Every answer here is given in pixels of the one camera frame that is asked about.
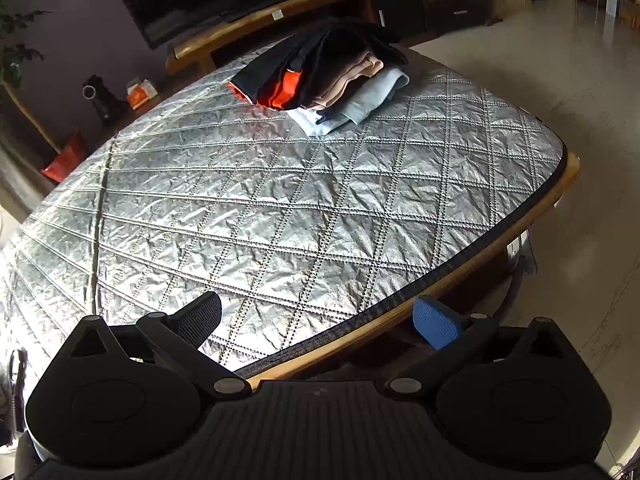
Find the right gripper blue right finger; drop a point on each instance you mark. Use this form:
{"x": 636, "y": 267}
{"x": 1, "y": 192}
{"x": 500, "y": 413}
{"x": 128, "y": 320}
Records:
{"x": 453, "y": 337}

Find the wooden TV stand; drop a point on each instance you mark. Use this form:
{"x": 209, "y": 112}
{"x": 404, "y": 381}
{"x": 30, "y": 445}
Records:
{"x": 196, "y": 50}

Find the silver quilted bedspread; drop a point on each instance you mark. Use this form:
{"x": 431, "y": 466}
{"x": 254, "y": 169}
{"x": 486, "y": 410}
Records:
{"x": 303, "y": 239}

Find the light blue folded garment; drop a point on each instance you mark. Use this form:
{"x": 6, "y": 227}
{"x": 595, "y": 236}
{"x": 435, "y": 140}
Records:
{"x": 356, "y": 108}

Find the navy zip jacket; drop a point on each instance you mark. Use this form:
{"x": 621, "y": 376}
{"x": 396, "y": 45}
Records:
{"x": 290, "y": 73}

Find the red plant pot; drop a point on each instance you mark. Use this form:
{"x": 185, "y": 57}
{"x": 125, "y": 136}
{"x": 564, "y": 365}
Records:
{"x": 75, "y": 151}

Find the black magnifier tool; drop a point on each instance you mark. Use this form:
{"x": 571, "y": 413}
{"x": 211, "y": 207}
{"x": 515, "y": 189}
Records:
{"x": 13, "y": 375}

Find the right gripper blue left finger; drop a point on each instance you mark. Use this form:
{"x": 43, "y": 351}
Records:
{"x": 176, "y": 340}

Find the beige curtain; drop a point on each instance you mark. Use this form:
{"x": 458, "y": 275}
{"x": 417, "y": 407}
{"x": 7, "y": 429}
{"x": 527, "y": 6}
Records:
{"x": 23, "y": 185}

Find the dark wooden side cabinet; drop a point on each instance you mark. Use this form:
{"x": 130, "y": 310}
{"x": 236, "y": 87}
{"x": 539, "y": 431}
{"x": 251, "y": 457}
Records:
{"x": 422, "y": 20}

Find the pink folded garment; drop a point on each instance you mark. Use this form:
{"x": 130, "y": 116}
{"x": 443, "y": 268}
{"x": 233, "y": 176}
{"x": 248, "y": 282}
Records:
{"x": 366, "y": 64}

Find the orange tissue box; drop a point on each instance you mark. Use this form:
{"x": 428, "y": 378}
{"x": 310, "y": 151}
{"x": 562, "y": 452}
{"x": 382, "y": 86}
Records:
{"x": 140, "y": 91}

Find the black cylindrical speaker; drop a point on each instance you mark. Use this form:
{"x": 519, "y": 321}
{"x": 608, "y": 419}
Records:
{"x": 107, "y": 106}

